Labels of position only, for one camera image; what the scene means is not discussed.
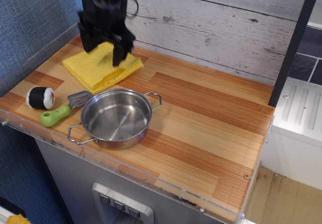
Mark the yellow black object corner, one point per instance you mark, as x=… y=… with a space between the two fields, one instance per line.
x=10 y=213

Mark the stainless steel pot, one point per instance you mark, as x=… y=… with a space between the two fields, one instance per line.
x=117 y=119

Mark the white toy sink unit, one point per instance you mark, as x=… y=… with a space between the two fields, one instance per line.
x=293 y=146

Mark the plush sushi roll toy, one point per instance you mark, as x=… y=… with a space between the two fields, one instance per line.
x=40 y=98

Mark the green handled toy spatula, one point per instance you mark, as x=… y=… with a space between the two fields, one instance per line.
x=50 y=118

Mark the yellow cloth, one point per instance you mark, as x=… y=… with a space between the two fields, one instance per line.
x=95 y=70

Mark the clear acrylic table guard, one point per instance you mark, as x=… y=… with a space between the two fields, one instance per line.
x=203 y=159

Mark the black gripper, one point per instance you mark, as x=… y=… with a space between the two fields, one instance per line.
x=107 y=24

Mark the dark right shelf post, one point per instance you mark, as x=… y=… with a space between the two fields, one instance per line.
x=299 y=30

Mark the silver dispenser button panel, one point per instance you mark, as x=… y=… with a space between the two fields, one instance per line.
x=115 y=207

